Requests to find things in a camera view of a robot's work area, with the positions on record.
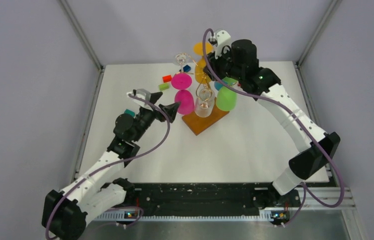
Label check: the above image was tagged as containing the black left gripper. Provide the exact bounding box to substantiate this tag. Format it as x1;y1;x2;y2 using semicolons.
132;91;180;142

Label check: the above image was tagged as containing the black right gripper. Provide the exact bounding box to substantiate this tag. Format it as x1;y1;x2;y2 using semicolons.
203;45;244;82

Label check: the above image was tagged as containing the blue plastic wine glass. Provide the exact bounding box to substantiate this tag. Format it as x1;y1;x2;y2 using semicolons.
214;80;224;91

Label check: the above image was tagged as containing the yellow plastic wine glass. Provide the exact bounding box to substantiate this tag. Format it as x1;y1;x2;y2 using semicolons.
193;42;211;85

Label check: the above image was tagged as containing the green plastic wine glass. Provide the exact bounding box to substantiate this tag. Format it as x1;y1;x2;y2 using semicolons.
216;86;237;112

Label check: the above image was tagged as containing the pink plastic wine glass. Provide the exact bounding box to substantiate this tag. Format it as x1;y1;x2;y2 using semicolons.
171;73;194;115

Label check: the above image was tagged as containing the clear glass tumbler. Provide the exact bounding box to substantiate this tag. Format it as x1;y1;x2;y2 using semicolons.
194;87;215;118

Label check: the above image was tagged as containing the gold wire glass rack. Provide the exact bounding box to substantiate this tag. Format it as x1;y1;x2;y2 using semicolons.
173;52;230;136

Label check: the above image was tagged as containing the clear tall wine glass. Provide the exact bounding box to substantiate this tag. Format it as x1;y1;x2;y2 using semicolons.
174;52;193;75

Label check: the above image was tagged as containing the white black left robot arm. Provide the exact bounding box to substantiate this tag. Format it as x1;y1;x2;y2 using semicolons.
42;89;181;240

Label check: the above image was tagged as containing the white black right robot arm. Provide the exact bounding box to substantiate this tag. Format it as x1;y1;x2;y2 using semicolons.
204;37;340;206

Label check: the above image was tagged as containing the light green toy block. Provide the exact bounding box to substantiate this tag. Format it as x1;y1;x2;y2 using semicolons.
158;82;170;91

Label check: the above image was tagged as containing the orange red toy block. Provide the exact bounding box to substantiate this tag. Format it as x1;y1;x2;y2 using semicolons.
162;75;172;83

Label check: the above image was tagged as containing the teal toy block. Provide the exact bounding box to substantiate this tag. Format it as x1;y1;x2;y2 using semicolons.
124;109;136;117

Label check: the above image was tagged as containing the blue toy brick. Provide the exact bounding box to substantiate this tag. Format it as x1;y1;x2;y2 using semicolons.
182;64;191;73

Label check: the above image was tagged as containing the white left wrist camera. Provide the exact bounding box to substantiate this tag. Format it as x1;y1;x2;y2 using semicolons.
126;88;153;110

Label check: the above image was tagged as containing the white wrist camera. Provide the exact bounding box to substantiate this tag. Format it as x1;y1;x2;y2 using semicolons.
126;88;153;110
208;29;231;59

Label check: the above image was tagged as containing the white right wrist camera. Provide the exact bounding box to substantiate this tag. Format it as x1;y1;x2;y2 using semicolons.
208;29;231;59

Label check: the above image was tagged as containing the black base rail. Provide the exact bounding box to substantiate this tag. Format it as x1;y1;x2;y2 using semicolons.
115;183;300;219

